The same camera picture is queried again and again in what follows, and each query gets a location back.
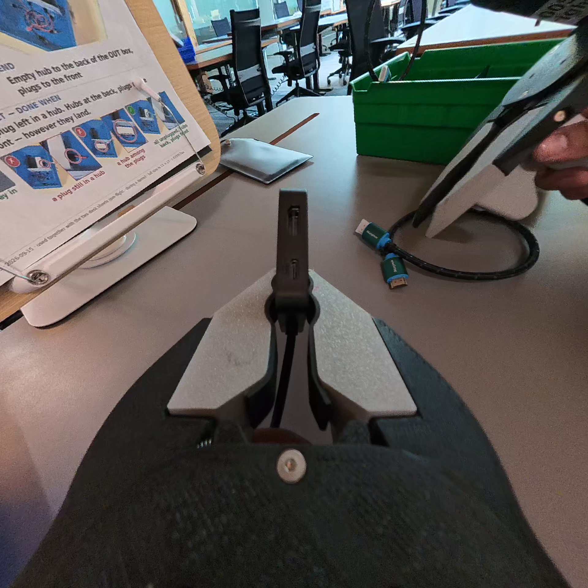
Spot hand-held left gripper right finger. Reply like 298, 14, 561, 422
307, 270, 419, 432

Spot printed instruction sheet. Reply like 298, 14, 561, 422
0, 0, 212, 276

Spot black office chair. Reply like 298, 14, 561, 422
210, 8, 273, 126
273, 0, 328, 97
328, 0, 406, 92

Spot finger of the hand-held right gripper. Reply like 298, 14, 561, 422
412, 108, 507, 229
424, 124, 548, 239

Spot silver grey pouch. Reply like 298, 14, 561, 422
220, 138, 314, 184

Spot green plastic bin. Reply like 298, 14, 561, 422
351, 39, 567, 166

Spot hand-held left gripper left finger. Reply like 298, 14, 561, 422
167, 268, 281, 429

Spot person's right hand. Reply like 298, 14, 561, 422
533, 120, 588, 201

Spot black hub with thin cable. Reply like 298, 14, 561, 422
270, 188, 320, 430

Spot black braided cable green plugs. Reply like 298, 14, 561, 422
364, 0, 429, 83
356, 209, 541, 290

